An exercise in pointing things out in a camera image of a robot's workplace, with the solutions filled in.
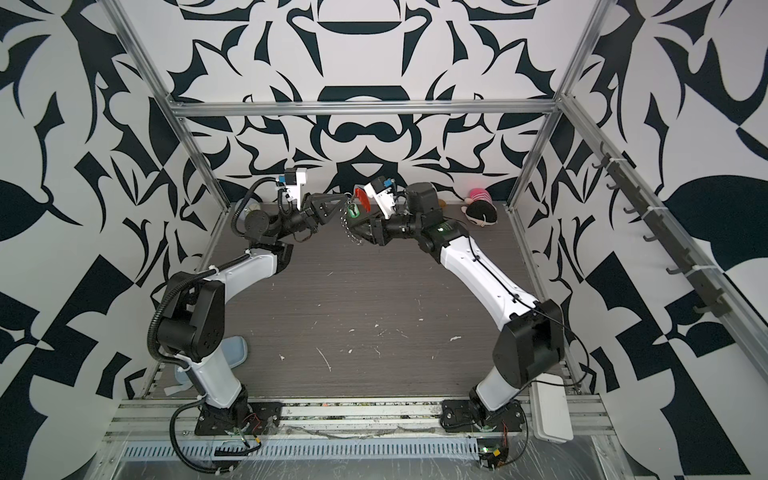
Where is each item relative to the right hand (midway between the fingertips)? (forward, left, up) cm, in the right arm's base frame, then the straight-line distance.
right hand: (357, 223), depth 72 cm
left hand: (+3, +2, +8) cm, 8 cm away
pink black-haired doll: (+32, -42, -29) cm, 60 cm away
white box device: (-36, -44, -28) cm, 64 cm away
